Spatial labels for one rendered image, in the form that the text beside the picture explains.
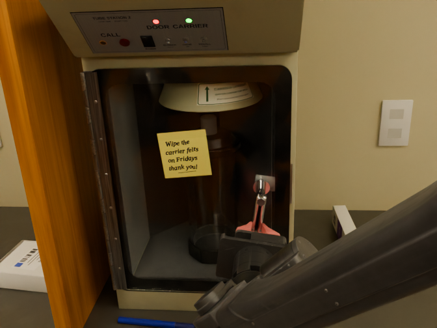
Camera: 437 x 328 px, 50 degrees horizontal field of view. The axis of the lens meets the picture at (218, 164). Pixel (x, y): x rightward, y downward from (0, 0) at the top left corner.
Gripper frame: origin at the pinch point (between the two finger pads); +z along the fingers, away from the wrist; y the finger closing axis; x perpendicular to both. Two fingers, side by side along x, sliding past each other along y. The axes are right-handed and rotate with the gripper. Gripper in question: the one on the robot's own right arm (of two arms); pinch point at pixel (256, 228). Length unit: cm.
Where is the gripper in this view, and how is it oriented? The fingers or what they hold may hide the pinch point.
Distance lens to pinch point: 74.1
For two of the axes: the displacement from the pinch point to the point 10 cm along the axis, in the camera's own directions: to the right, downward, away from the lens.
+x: -1.2, 9.1, 4.0
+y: -9.9, -1.5, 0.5
